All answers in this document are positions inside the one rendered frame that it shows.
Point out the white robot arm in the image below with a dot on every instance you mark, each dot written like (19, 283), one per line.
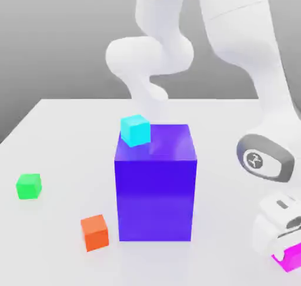
(232, 46)

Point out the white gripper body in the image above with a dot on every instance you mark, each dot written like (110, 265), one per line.
(265, 241)

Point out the large blue box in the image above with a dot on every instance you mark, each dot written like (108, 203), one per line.
(155, 196)

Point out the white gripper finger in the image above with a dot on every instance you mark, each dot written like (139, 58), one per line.
(279, 255)

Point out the small cyan cube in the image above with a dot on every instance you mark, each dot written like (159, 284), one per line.
(136, 130)

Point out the small green cube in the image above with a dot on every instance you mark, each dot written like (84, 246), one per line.
(28, 186)

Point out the small orange cube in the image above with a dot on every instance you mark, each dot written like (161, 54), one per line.
(95, 233)

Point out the small magenta cube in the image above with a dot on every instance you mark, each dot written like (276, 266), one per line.
(292, 259)

